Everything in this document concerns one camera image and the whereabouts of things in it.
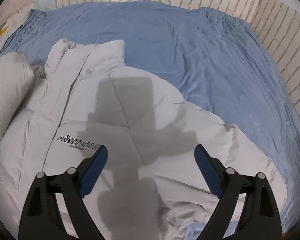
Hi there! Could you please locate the light grey puffer jacket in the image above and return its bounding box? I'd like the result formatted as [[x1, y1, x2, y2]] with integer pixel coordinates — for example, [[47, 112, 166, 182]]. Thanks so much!
[[0, 38, 287, 239]]

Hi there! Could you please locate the blue bed sheet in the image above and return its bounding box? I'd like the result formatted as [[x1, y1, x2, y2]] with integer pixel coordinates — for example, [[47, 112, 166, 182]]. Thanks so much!
[[0, 1, 300, 232]]

